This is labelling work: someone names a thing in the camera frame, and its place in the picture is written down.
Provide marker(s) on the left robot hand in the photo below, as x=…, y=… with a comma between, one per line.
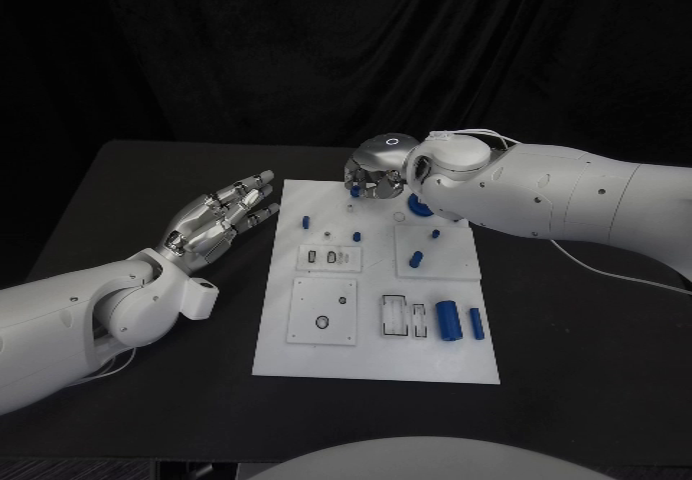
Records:
x=217, y=221

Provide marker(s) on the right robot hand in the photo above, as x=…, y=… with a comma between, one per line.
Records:
x=381, y=157

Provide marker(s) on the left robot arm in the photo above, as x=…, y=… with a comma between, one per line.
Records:
x=48, y=318

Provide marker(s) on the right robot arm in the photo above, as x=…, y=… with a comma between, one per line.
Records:
x=567, y=198

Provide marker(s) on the white task board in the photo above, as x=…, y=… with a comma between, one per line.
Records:
x=373, y=322

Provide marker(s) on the blue gear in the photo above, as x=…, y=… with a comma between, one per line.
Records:
x=417, y=207

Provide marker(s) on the large blue cylinder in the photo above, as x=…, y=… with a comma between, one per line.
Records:
x=449, y=320

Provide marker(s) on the thin blue cylinder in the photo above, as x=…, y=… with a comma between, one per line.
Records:
x=476, y=323

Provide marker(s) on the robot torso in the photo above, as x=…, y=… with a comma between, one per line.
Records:
x=437, y=459

